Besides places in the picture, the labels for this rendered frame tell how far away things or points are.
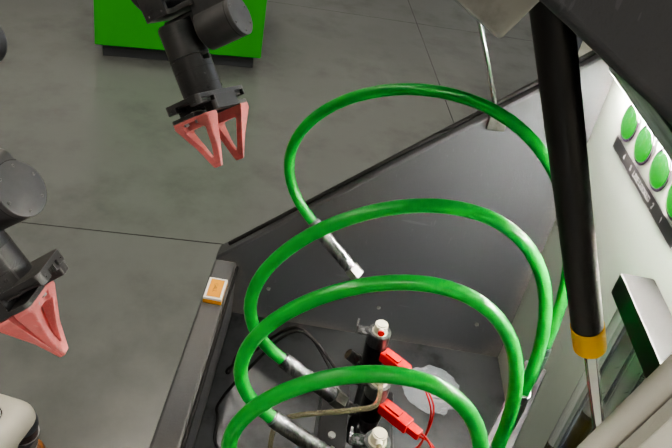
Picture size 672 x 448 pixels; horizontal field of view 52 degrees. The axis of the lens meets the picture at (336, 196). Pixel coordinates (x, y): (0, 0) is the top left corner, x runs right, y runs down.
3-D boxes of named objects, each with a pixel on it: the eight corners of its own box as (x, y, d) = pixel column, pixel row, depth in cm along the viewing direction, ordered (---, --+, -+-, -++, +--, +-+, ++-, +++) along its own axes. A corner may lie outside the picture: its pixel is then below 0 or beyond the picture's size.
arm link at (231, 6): (164, -18, 99) (129, -16, 91) (228, -53, 94) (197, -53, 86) (198, 60, 101) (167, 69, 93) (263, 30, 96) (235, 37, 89)
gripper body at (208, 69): (247, 96, 99) (229, 47, 98) (201, 106, 90) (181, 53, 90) (215, 110, 102) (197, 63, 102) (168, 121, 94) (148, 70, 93)
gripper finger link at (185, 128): (257, 152, 97) (234, 89, 97) (226, 163, 91) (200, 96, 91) (223, 165, 101) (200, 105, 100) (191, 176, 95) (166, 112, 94)
